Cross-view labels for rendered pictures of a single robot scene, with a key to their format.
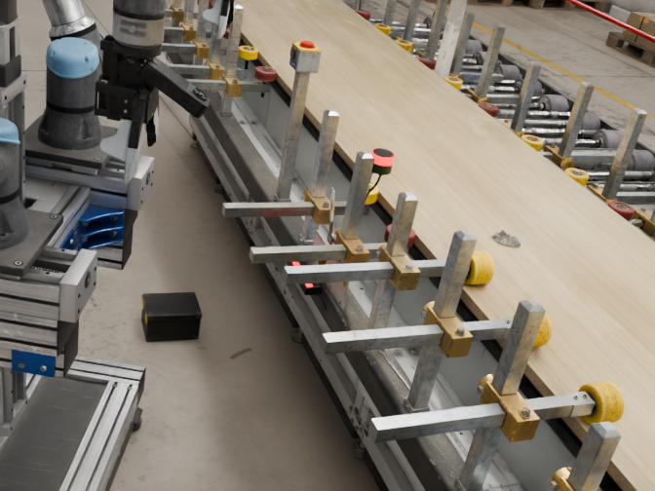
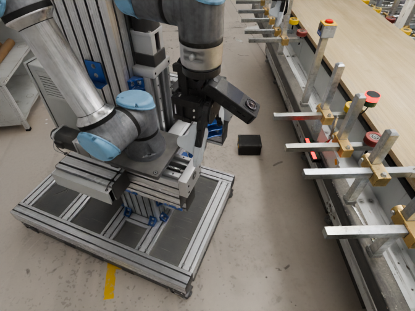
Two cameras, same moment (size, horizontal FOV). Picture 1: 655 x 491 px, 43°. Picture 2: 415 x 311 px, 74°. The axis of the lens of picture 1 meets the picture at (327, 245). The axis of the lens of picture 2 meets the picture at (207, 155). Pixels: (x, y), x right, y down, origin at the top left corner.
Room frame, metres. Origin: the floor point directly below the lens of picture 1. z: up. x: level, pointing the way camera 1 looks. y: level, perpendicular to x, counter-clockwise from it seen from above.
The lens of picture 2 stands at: (0.79, 0.14, 1.75)
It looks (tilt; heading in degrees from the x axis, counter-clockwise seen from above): 46 degrees down; 24
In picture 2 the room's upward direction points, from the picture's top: straight up
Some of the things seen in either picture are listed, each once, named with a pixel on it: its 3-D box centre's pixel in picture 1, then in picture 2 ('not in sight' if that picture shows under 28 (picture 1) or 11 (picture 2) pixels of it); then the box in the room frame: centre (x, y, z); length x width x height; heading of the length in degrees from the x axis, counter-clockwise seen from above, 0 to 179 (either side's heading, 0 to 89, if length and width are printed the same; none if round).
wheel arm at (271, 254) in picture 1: (331, 252); (330, 147); (1.89, -0.01, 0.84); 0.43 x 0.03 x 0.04; 116
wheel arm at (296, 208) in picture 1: (297, 209); (312, 116); (2.11, 0.10, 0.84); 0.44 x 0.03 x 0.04; 116
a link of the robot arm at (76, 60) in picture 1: (72, 71); not in sight; (1.87, 0.67, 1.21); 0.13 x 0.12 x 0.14; 9
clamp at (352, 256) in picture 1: (351, 247); (342, 144); (1.93, -0.06, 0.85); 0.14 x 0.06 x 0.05; 26
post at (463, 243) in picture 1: (439, 328); (402, 222); (1.50, -0.27, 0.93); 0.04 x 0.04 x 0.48; 26
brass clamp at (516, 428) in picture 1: (506, 406); not in sight; (1.26, -0.39, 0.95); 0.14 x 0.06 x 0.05; 26
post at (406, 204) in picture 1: (387, 282); (365, 174); (1.73, -0.16, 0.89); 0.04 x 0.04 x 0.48; 26
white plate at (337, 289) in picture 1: (328, 268); (326, 150); (1.97, -0.02, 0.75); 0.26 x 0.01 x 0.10; 26
